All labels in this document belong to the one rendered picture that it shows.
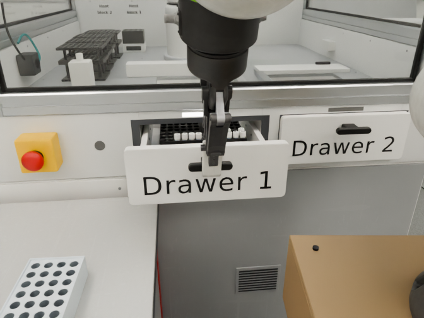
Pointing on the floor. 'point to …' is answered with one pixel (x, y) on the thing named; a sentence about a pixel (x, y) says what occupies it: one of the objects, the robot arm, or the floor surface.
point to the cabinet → (251, 231)
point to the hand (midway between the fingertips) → (212, 159)
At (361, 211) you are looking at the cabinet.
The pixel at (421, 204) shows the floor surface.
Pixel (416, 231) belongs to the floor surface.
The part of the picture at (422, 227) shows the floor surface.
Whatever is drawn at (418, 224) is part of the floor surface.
